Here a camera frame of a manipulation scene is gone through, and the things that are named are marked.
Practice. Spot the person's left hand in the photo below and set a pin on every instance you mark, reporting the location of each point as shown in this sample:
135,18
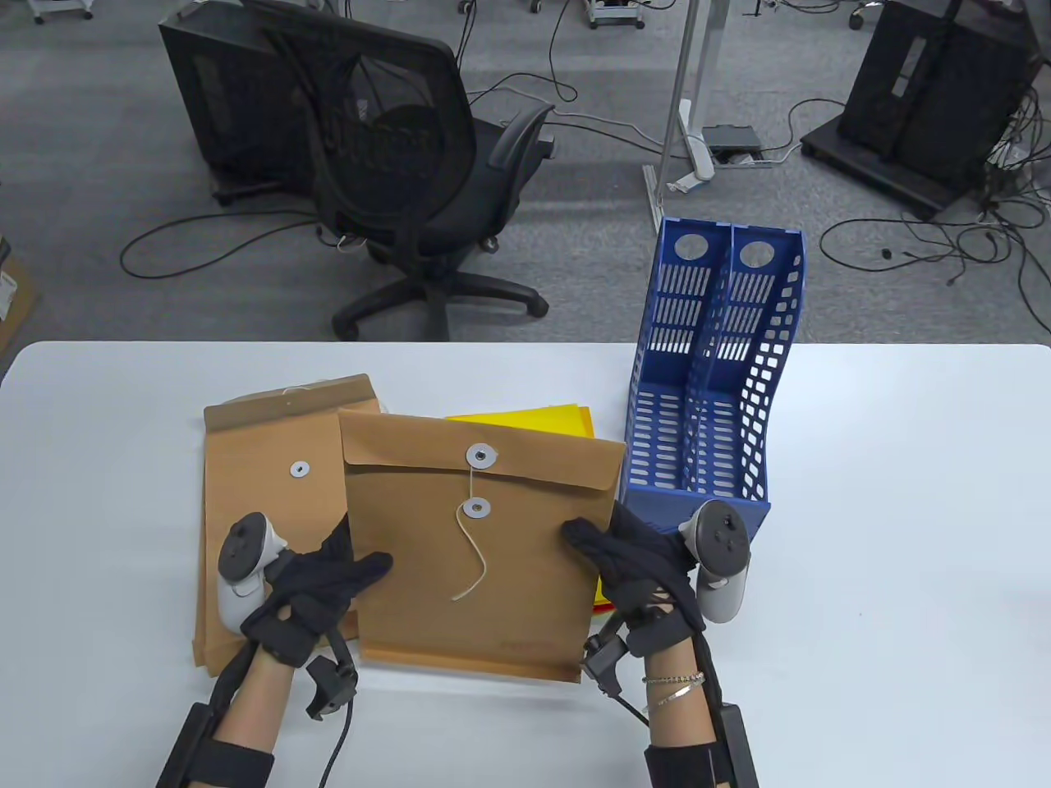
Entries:
316,587

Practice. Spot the person's right hand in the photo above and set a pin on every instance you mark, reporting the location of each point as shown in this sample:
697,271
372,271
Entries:
649,566

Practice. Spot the brown document pouch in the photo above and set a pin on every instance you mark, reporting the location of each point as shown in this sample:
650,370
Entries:
203,652
493,591
263,492

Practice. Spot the stack of yellow cardstock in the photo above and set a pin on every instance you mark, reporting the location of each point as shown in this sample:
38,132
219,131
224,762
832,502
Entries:
534,419

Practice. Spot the person's right forearm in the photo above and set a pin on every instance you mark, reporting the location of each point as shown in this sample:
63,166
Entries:
677,722

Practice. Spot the person's left forearm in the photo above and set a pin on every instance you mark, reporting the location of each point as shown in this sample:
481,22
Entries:
259,706

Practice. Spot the blue plastic file holder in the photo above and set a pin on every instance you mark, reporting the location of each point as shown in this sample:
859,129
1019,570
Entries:
640,492

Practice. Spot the black sensor box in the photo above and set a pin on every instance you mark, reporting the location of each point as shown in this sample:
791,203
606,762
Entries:
739,747

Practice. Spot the cardboard box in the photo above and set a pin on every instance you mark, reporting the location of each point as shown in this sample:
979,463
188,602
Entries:
12,304

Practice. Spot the black mesh office chair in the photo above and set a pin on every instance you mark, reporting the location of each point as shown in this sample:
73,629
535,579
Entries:
460,189

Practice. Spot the black floor box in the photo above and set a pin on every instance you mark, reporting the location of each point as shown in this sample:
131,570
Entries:
731,135

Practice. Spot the black wheeled platform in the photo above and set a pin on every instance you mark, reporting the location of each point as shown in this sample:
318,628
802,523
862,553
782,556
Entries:
870,164

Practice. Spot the black computer tower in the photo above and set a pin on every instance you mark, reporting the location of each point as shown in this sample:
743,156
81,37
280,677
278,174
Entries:
222,98

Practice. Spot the white metal desk leg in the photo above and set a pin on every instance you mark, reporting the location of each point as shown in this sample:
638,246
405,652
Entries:
694,49

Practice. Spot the black equipment cabinet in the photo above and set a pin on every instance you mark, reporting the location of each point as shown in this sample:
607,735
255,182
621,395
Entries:
936,90

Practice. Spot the white cart base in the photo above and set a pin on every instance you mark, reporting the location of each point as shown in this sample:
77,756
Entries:
61,8
616,10

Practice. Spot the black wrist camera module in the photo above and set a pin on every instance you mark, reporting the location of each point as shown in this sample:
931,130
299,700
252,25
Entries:
606,661
332,685

